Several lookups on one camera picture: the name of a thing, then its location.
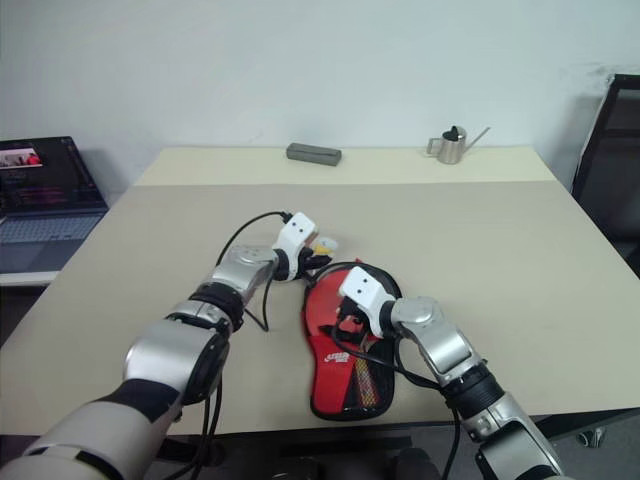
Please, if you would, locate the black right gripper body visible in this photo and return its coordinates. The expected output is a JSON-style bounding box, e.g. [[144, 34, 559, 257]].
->
[[335, 296, 375, 347]]

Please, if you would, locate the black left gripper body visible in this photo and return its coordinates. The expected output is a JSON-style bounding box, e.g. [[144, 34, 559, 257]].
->
[[296, 244, 322, 279]]

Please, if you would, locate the white ball keychain yellow print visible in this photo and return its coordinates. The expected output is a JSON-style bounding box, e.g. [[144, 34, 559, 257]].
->
[[313, 236, 342, 258]]

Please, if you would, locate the black and red paddle case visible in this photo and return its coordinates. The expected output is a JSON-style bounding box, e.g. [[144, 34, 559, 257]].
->
[[300, 256, 404, 419]]

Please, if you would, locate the grey pencil case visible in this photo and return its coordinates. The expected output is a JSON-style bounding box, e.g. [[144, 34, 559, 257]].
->
[[285, 141, 344, 168]]

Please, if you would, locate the silver metal watering can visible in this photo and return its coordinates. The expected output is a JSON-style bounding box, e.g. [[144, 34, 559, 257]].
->
[[425, 125, 493, 166]]

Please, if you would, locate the grey caster wheel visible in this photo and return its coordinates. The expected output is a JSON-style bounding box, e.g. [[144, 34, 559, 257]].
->
[[578, 426, 607, 450]]

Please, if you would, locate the open laptop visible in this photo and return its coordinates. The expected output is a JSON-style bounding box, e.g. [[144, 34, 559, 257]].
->
[[0, 135, 111, 276]]

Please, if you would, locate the white side table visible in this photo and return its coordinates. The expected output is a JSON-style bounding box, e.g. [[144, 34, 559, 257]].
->
[[0, 269, 64, 289]]

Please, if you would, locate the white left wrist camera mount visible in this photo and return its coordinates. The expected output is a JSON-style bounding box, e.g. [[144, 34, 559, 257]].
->
[[271, 211, 320, 279]]

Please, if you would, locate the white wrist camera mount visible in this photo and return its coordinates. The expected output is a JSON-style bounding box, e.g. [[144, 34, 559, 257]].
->
[[271, 211, 320, 279], [338, 265, 397, 337]]

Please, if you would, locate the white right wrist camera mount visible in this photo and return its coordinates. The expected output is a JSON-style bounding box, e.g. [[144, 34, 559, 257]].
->
[[338, 265, 397, 337]]

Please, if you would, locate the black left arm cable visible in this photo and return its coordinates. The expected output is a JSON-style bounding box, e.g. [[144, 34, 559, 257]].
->
[[174, 210, 295, 480]]

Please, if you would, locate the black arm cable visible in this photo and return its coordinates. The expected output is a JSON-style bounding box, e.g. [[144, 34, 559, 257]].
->
[[174, 210, 295, 480], [331, 327, 464, 480]]

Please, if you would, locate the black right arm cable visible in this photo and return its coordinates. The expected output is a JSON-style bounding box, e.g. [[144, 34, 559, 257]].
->
[[331, 327, 464, 480]]

